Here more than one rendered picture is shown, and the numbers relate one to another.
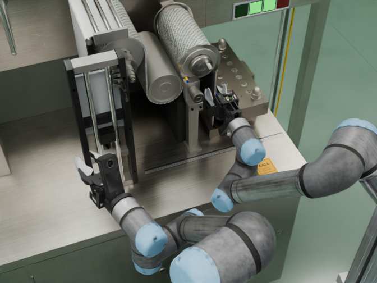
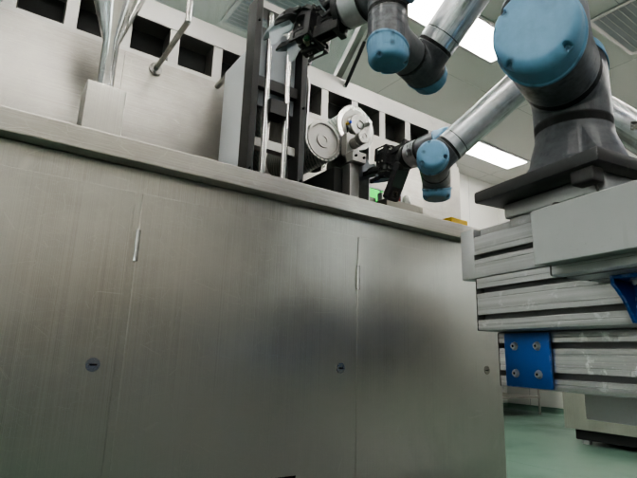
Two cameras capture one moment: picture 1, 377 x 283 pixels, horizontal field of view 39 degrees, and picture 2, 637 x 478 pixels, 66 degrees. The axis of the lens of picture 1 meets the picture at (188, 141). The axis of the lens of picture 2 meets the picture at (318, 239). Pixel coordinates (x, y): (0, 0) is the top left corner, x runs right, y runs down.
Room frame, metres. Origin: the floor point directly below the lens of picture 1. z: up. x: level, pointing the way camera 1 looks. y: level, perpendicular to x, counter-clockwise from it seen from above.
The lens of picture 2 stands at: (0.01, 0.41, 0.55)
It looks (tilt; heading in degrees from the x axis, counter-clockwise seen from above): 13 degrees up; 346
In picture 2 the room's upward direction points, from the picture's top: 2 degrees clockwise
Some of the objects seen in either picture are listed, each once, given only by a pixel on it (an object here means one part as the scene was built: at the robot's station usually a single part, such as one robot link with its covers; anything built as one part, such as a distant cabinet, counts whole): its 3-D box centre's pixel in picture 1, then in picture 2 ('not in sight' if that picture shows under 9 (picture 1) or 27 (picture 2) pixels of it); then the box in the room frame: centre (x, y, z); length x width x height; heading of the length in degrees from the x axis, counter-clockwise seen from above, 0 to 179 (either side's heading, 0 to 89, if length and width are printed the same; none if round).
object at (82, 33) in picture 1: (90, 76); (235, 140); (1.42, 0.33, 1.17); 0.34 x 0.05 x 0.54; 20
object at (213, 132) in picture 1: (201, 108); not in sight; (1.52, -0.05, 0.92); 0.28 x 0.04 x 0.04; 20
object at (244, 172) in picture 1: (243, 170); (436, 177); (1.13, -0.18, 1.01); 0.11 x 0.08 x 0.11; 149
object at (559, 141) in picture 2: not in sight; (574, 155); (0.63, -0.16, 0.87); 0.15 x 0.15 x 0.10
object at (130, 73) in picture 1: (130, 74); not in sight; (1.22, 0.17, 1.33); 0.06 x 0.03 x 0.03; 20
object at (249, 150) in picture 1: (248, 146); (436, 146); (1.15, -0.19, 1.11); 0.11 x 0.08 x 0.09; 20
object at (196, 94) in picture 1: (197, 96); (361, 137); (1.30, -0.03, 1.18); 0.04 x 0.02 x 0.04; 110
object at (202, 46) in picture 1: (199, 63); (355, 127); (1.38, -0.04, 1.25); 0.15 x 0.01 x 0.15; 110
